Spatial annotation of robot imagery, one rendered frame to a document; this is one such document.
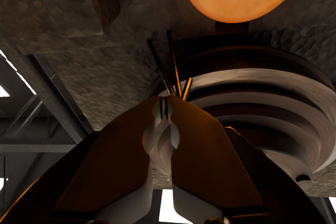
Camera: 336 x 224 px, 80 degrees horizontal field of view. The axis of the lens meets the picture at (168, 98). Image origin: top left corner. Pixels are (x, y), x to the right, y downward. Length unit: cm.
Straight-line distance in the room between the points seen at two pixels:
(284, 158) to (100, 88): 50
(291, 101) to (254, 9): 16
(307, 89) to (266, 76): 8
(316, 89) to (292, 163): 13
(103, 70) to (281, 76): 43
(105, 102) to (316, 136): 55
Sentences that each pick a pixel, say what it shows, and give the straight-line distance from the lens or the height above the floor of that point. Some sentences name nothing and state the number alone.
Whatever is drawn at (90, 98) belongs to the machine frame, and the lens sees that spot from 68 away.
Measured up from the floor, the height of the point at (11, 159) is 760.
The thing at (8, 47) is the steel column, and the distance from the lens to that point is 457.
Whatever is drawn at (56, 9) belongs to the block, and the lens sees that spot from 35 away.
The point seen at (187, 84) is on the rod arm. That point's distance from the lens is 29.
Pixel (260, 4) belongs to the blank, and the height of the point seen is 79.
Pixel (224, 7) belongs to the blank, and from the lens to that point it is 32.
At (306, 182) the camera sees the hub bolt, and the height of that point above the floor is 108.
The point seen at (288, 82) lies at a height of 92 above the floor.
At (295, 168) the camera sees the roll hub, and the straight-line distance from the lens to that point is 44.
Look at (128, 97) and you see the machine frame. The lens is 63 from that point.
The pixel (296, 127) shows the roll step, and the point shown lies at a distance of 42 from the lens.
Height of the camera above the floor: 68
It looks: 42 degrees up
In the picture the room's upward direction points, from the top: 167 degrees clockwise
